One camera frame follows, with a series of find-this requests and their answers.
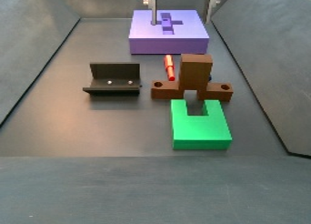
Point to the purple board with cross slot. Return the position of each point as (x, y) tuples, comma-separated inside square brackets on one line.
[(177, 34)]

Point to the brown T-shaped block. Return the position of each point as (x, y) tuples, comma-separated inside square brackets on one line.
[(193, 78)]

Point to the red peg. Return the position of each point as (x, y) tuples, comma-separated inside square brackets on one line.
[(169, 67)]

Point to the green U-shaped block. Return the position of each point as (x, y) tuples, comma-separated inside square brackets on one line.
[(199, 132)]

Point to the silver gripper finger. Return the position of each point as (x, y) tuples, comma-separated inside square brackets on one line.
[(151, 4), (211, 4)]

